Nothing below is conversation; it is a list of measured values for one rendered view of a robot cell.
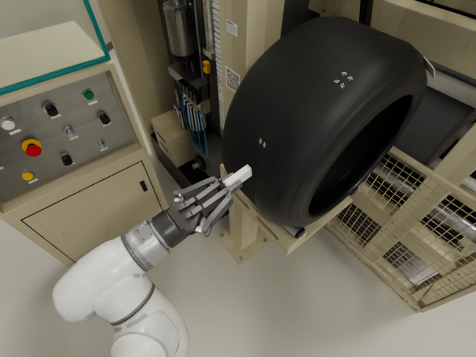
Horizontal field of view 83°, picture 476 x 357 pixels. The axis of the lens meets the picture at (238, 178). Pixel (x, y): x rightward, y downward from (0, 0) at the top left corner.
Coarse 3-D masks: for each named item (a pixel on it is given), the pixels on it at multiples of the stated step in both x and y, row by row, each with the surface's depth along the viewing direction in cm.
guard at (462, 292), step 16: (368, 176) 114; (400, 176) 102; (432, 176) 91; (384, 192) 112; (432, 192) 94; (464, 192) 86; (400, 224) 113; (384, 240) 125; (448, 240) 99; (368, 256) 140; (400, 256) 122; (384, 272) 138; (400, 272) 127; (400, 288) 133; (464, 288) 104; (416, 304) 128; (432, 304) 119
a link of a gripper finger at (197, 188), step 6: (204, 180) 59; (210, 180) 59; (192, 186) 59; (198, 186) 59; (204, 186) 59; (174, 192) 58; (180, 192) 58; (186, 192) 58; (192, 192) 59; (198, 192) 60; (186, 198) 60
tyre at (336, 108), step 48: (288, 48) 57; (336, 48) 53; (384, 48) 52; (240, 96) 61; (288, 96) 54; (336, 96) 50; (384, 96) 52; (240, 144) 63; (288, 144) 53; (336, 144) 53; (384, 144) 84; (288, 192) 59; (336, 192) 94
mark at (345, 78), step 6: (342, 72) 50; (348, 72) 50; (336, 78) 50; (342, 78) 50; (348, 78) 50; (354, 78) 50; (336, 84) 50; (342, 84) 50; (348, 84) 50; (342, 90) 50
